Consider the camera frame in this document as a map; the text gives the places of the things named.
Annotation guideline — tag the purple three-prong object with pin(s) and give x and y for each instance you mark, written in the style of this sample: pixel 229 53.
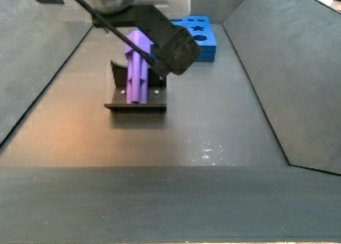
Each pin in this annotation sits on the purple three-prong object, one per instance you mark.
pixel 138 69

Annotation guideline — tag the black curved fixture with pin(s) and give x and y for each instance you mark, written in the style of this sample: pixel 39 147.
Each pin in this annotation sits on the black curved fixture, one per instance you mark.
pixel 157 93

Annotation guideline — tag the blue shape-sorter block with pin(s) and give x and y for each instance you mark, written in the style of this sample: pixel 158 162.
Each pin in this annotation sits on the blue shape-sorter block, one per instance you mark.
pixel 200 29

